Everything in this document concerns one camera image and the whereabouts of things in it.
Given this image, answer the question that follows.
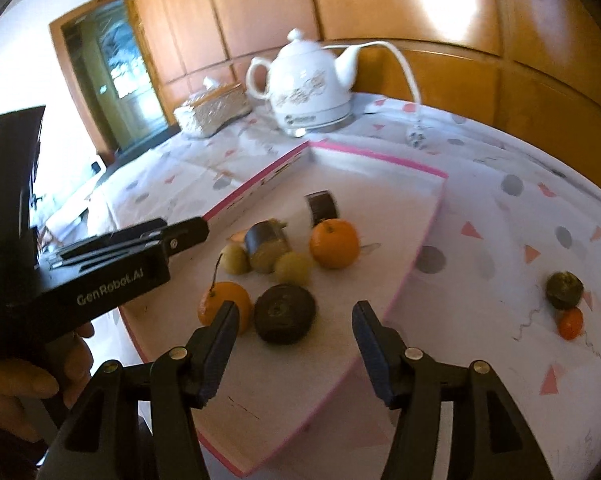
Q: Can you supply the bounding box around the yellowish small potato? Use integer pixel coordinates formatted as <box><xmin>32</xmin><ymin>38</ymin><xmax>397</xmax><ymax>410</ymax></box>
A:
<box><xmin>220</xmin><ymin>243</ymin><xmax>250</xmax><ymax>275</ymax></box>

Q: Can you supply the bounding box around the orange mandarin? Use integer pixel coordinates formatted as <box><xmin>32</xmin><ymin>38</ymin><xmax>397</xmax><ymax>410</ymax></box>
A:
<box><xmin>197</xmin><ymin>258</ymin><xmax>254</xmax><ymax>335</ymax></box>

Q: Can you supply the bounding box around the dark cut radish half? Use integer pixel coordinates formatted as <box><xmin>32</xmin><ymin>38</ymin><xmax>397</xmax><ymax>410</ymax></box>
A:
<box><xmin>244</xmin><ymin>219</ymin><xmax>292</xmax><ymax>274</ymax></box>

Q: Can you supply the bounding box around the yellow small fruit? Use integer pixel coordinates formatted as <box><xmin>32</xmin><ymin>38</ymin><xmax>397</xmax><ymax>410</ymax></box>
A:
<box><xmin>274</xmin><ymin>252</ymin><xmax>313</xmax><ymax>286</ymax></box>

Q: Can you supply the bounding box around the dark round fruit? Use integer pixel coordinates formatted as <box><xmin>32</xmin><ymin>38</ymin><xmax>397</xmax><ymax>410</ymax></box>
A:
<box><xmin>545</xmin><ymin>271</ymin><xmax>584</xmax><ymax>311</ymax></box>
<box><xmin>254</xmin><ymin>284</ymin><xmax>317</xmax><ymax>346</ymax></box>

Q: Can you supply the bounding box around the dark cut radish piece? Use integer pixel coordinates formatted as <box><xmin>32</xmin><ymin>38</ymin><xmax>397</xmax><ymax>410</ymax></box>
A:
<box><xmin>305</xmin><ymin>190</ymin><xmax>340</xmax><ymax>226</ymax></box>

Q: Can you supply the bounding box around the large orange with stem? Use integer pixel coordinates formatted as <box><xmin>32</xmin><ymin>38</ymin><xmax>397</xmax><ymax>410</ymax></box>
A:
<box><xmin>309</xmin><ymin>219</ymin><xmax>381</xmax><ymax>270</ymax></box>

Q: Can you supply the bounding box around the person's left hand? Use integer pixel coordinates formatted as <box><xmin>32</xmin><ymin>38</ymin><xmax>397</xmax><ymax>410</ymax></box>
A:
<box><xmin>0</xmin><ymin>323</ymin><xmax>94</xmax><ymax>442</ymax></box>

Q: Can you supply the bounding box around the pink shallow box tray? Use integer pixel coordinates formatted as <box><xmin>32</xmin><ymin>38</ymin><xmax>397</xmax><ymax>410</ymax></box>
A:
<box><xmin>122</xmin><ymin>142</ymin><xmax>447</xmax><ymax>477</ymax></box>

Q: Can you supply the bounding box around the woven tissue box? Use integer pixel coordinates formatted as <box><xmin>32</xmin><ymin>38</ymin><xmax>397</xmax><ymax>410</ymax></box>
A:
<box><xmin>174</xmin><ymin>77</ymin><xmax>252</xmax><ymax>139</ymax></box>

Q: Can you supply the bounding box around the small red tomato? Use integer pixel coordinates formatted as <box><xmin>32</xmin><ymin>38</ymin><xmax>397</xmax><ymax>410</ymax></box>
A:
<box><xmin>558</xmin><ymin>307</ymin><xmax>584</xmax><ymax>340</ymax></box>

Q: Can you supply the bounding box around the wooden door with glass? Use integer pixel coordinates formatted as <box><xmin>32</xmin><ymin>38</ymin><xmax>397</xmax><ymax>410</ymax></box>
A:
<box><xmin>50</xmin><ymin>0</ymin><xmax>169</xmax><ymax>165</ymax></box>

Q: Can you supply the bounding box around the patterned white tablecloth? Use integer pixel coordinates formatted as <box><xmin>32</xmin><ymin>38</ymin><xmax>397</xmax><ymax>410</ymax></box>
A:
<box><xmin>88</xmin><ymin>96</ymin><xmax>601</xmax><ymax>479</ymax></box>

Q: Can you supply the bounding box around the white ceramic electric kettle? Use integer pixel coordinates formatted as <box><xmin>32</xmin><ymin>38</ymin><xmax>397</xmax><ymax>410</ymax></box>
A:
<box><xmin>245</xmin><ymin>28</ymin><xmax>360</xmax><ymax>136</ymax></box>

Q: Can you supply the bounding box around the white power cord with plug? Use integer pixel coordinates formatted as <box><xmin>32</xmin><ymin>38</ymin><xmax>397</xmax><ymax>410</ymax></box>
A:
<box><xmin>324</xmin><ymin>40</ymin><xmax>430</xmax><ymax>150</ymax></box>

